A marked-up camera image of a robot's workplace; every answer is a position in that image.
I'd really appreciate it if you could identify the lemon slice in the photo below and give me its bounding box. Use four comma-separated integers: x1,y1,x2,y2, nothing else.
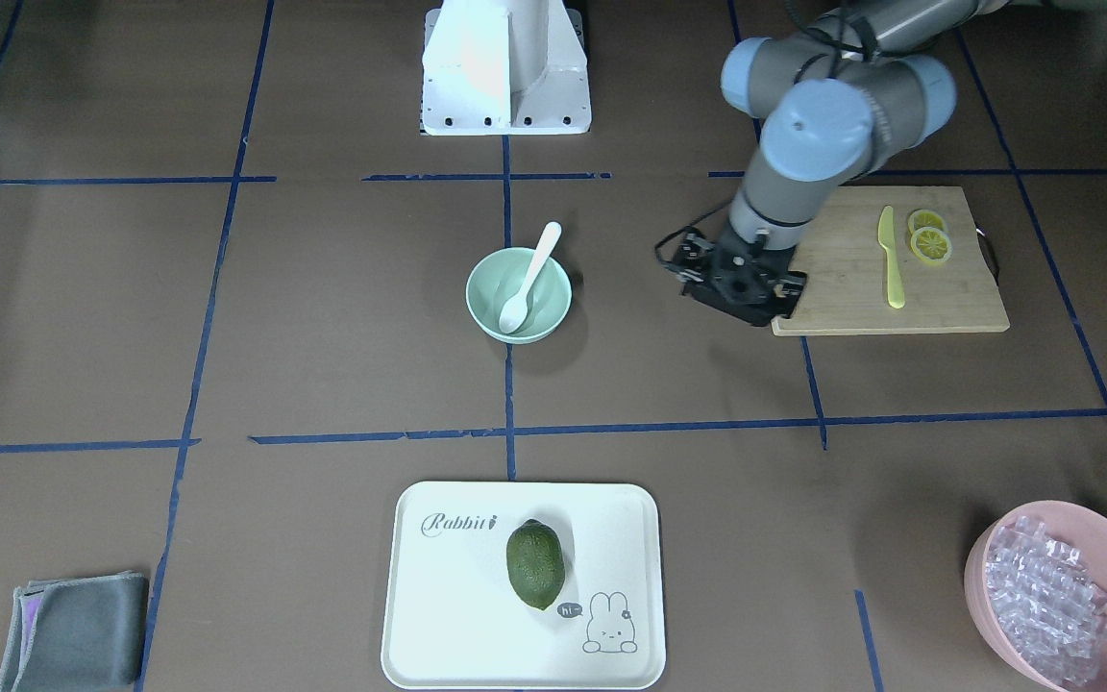
906,209,948,234
909,225,953,266

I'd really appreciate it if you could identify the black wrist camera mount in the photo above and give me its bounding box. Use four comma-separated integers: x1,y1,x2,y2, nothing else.
653,225,808,327

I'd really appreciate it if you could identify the lemon slice upper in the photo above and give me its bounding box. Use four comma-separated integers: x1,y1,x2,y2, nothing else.
906,209,948,234

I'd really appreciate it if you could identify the white plastic spoon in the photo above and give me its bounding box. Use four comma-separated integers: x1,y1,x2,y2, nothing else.
498,223,563,334

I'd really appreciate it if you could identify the green bowl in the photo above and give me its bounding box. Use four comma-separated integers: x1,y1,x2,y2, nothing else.
465,248,573,345

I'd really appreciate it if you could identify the green avocado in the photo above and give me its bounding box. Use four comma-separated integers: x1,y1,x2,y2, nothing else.
505,518,566,610

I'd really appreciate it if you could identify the lemon slice lower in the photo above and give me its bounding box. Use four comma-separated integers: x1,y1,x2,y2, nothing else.
909,225,953,266

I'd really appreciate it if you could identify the pink bowl with ice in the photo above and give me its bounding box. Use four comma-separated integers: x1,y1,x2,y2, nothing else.
965,500,1107,691

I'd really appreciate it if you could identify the wooden cutting board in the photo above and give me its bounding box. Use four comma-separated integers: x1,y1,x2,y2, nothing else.
772,185,1010,335

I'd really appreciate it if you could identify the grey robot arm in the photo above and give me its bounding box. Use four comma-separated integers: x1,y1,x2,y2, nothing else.
721,1,1000,251

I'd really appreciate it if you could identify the white pillar mount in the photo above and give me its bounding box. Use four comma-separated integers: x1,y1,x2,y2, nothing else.
420,1,593,136

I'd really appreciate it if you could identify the beige rabbit tray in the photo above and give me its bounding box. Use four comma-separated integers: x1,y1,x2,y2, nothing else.
381,481,668,691

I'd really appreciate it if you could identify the yellow plastic knife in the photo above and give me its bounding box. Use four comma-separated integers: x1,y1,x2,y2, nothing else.
875,206,906,309

